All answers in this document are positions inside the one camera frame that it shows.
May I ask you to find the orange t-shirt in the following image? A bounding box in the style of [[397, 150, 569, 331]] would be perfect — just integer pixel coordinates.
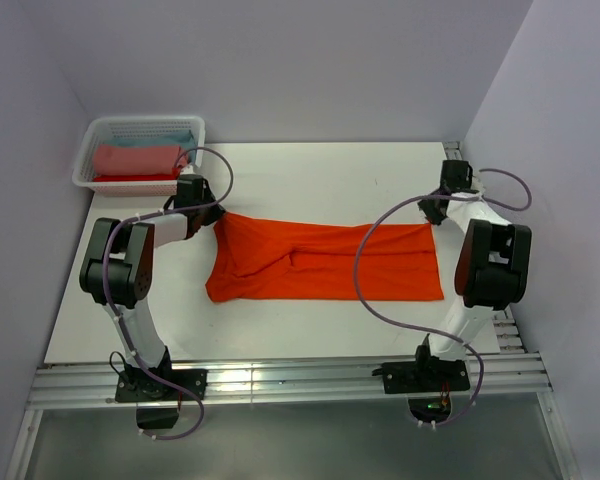
[[206, 213, 444, 303]]

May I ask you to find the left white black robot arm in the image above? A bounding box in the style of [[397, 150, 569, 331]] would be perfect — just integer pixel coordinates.
[[79, 174, 225, 399]]

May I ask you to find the rolled red t-shirt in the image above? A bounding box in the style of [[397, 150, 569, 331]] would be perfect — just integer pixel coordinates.
[[93, 169, 181, 183]]

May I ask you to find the rolled pink t-shirt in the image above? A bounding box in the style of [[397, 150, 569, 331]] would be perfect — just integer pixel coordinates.
[[92, 145, 189, 176]]

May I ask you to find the rolled light blue t-shirt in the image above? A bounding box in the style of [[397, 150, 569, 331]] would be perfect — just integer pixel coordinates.
[[104, 130, 198, 159]]

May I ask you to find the aluminium front rail frame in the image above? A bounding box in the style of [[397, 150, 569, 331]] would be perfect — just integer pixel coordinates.
[[6, 350, 581, 479]]

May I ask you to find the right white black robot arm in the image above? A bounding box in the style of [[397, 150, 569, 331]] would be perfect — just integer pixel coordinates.
[[412, 160, 532, 390]]

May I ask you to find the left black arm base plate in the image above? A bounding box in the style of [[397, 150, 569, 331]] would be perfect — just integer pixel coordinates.
[[114, 368, 208, 403]]

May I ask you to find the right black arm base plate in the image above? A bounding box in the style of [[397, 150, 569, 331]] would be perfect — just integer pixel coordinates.
[[373, 359, 471, 394]]

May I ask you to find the aluminium right side rail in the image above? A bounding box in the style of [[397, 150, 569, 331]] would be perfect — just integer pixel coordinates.
[[442, 141, 526, 354]]

